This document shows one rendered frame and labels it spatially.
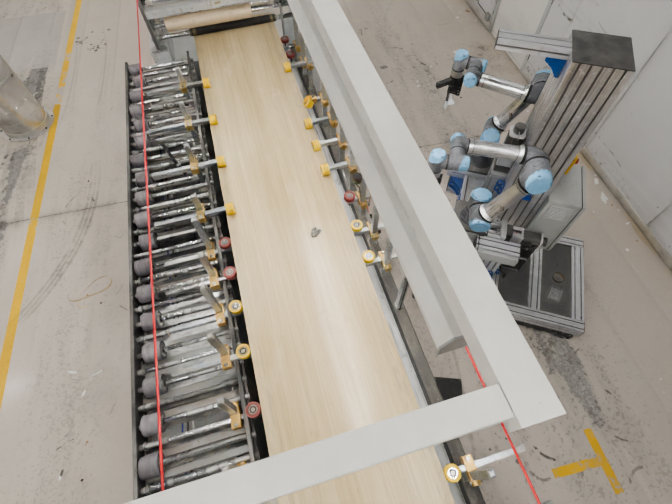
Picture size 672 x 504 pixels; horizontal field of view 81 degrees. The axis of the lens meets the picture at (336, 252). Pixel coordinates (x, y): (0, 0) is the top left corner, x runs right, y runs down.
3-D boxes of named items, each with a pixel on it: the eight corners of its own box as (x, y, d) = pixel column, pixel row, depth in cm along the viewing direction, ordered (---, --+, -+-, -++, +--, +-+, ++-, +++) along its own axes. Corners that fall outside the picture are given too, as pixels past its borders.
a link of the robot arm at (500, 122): (477, 137, 263) (541, 77, 215) (482, 122, 270) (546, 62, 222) (491, 146, 265) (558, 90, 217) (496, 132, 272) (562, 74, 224)
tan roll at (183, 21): (303, 4, 388) (301, -10, 377) (306, 10, 382) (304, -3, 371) (156, 29, 370) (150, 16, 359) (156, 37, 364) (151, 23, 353)
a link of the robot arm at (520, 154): (552, 141, 194) (453, 127, 197) (555, 157, 188) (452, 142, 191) (541, 158, 204) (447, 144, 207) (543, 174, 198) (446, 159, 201)
